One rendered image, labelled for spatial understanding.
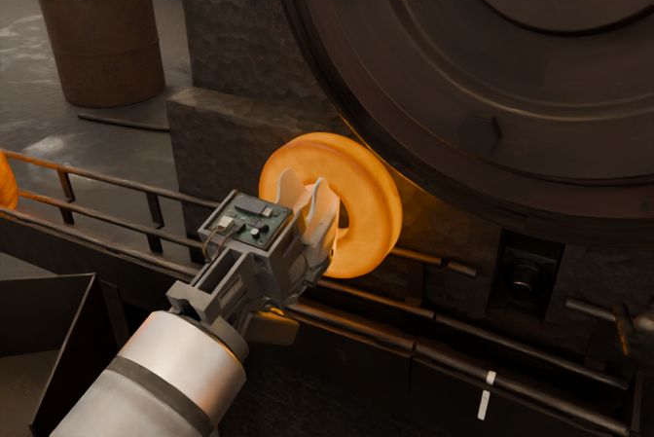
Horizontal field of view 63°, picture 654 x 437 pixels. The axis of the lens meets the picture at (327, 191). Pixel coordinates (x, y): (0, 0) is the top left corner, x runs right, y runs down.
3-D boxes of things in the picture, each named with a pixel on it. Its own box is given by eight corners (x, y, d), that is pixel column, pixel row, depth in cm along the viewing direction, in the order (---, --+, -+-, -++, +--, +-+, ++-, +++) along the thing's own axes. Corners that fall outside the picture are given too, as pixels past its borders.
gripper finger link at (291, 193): (325, 143, 52) (274, 208, 47) (333, 187, 56) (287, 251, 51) (298, 136, 53) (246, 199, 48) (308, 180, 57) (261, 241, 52)
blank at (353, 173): (268, 124, 58) (248, 134, 55) (402, 141, 50) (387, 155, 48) (283, 245, 65) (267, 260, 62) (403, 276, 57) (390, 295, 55)
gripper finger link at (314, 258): (349, 221, 50) (302, 293, 45) (350, 232, 51) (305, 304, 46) (306, 207, 52) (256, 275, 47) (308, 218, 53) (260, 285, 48)
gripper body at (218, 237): (309, 205, 44) (223, 324, 37) (324, 269, 50) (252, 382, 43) (235, 183, 47) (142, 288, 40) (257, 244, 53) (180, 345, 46)
